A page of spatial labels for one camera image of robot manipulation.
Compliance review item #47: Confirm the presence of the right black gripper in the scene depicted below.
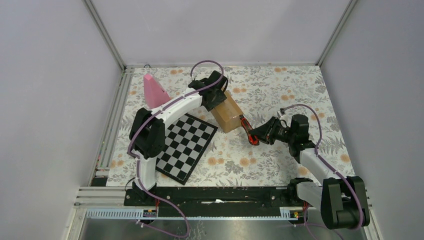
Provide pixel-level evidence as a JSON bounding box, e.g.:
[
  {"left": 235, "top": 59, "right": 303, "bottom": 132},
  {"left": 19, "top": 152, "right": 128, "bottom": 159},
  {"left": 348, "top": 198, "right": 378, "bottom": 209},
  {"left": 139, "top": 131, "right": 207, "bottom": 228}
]
[{"left": 248, "top": 116, "right": 295, "bottom": 146}]

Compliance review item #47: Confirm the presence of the red black utility knife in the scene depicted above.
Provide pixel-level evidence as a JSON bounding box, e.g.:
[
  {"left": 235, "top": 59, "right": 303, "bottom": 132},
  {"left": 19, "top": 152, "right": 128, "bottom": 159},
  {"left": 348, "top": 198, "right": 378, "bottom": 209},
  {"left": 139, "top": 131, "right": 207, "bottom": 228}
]
[{"left": 239, "top": 114, "right": 260, "bottom": 146}]

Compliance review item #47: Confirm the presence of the brown cardboard express box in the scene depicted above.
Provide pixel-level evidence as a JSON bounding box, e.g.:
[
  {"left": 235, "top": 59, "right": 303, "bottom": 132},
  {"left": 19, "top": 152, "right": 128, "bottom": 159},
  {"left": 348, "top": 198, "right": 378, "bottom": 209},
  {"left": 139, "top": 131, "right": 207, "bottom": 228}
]
[{"left": 210, "top": 90, "right": 244, "bottom": 134}]

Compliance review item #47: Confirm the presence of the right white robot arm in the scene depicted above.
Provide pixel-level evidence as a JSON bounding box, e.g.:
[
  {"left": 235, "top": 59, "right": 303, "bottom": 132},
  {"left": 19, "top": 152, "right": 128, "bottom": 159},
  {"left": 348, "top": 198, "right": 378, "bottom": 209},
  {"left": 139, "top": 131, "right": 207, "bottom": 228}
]
[{"left": 246, "top": 114, "right": 370, "bottom": 230}]

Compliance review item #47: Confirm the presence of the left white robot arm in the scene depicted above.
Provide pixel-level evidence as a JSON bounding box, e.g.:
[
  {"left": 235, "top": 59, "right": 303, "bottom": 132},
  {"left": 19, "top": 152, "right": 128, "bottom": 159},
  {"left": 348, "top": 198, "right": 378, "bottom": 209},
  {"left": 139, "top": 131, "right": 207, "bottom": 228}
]
[{"left": 127, "top": 70, "right": 227, "bottom": 206}]

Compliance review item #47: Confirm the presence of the floral patterned table mat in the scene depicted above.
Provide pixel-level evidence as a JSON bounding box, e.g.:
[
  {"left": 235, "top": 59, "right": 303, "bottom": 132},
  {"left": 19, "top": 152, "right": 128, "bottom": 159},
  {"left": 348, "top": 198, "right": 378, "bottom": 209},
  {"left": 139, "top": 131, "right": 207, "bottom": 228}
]
[{"left": 106, "top": 64, "right": 354, "bottom": 187}]

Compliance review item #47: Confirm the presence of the black white checkerboard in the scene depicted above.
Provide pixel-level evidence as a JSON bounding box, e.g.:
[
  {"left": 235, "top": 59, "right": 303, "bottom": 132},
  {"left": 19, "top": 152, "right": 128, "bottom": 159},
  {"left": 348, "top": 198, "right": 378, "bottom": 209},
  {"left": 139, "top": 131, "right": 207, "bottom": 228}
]
[{"left": 138, "top": 114, "right": 218, "bottom": 190}]

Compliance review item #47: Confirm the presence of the pink triangular block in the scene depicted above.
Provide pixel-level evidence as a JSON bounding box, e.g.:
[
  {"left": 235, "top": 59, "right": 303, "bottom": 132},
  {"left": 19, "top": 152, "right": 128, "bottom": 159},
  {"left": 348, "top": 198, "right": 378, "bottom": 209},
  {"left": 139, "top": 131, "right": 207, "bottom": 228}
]
[{"left": 143, "top": 73, "right": 171, "bottom": 109}]

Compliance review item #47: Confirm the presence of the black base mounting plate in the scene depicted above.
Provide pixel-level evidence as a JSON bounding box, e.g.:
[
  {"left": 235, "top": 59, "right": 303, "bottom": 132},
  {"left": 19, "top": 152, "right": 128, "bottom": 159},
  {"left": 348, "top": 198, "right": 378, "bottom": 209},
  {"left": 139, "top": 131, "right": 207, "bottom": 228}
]
[{"left": 123, "top": 186, "right": 305, "bottom": 218}]

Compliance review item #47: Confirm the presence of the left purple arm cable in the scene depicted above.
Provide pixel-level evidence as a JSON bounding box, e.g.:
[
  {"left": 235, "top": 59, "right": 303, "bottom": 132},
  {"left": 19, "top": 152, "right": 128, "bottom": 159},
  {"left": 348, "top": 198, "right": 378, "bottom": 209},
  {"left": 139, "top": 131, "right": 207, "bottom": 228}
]
[{"left": 127, "top": 59, "right": 225, "bottom": 239}]

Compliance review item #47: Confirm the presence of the left aluminium corner post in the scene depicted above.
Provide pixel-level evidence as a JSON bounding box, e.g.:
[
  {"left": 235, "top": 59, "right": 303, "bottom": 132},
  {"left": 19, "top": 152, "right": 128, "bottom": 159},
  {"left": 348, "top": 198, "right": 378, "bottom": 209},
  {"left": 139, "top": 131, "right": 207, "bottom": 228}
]
[{"left": 82, "top": 0, "right": 126, "bottom": 71}]

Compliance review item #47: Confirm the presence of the aluminium corner post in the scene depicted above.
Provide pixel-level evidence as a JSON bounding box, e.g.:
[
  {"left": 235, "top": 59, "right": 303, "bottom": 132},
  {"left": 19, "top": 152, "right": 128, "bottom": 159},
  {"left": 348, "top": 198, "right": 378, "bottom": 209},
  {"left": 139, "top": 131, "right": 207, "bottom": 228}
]
[
  {"left": 82, "top": 0, "right": 126, "bottom": 71},
  {"left": 315, "top": 0, "right": 359, "bottom": 67}
]

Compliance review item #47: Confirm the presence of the white slotted cable duct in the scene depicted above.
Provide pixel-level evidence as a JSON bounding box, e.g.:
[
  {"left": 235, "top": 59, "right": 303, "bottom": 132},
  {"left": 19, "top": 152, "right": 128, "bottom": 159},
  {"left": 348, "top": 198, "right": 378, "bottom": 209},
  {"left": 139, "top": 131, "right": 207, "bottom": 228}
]
[{"left": 84, "top": 207, "right": 299, "bottom": 221}]

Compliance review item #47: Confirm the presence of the right aluminium corner post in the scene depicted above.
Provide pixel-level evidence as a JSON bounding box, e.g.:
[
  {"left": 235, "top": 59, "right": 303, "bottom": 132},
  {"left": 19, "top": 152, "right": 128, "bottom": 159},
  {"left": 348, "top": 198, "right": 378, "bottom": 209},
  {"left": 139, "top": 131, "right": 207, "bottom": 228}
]
[{"left": 315, "top": 0, "right": 359, "bottom": 67}]

